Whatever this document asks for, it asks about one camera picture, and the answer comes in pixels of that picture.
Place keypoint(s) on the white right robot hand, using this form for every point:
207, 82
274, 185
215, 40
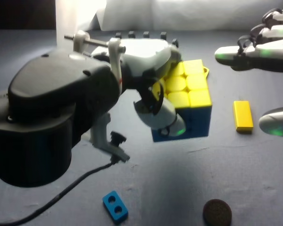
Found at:
273, 54

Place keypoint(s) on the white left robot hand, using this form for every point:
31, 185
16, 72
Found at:
146, 54

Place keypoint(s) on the yellow and blue puzzle cube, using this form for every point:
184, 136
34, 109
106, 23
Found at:
198, 94

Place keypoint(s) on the white backdrop sheet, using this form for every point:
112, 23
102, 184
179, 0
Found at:
179, 14

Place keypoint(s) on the yellow pentagon block with holes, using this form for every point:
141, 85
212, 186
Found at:
208, 73

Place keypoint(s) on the yellow rectangular block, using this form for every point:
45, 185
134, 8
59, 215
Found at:
243, 115

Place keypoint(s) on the grey table cloth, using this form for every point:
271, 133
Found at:
179, 176

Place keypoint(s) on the blue two-hole block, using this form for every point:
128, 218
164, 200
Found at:
115, 204

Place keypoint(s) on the brown round cookie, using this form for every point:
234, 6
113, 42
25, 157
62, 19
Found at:
217, 213

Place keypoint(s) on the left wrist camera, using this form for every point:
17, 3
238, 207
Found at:
118, 139

